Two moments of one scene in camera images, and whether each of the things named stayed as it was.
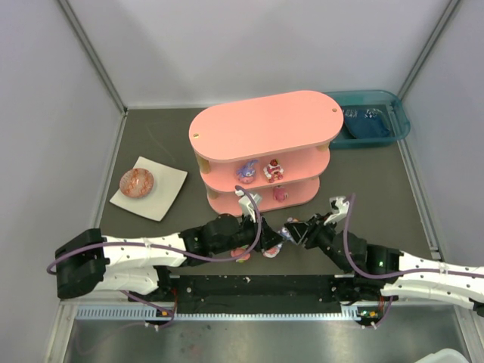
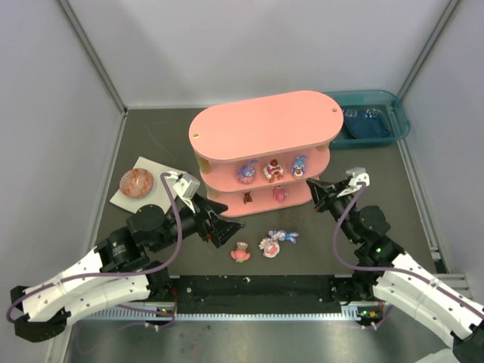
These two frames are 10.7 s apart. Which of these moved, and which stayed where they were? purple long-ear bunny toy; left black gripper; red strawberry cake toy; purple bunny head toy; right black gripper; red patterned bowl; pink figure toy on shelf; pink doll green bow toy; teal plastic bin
Moved: left black gripper; purple long-ear bunny toy; right black gripper
Stayed: pink figure toy on shelf; teal plastic bin; purple bunny head toy; pink doll green bow toy; red strawberry cake toy; red patterned bowl
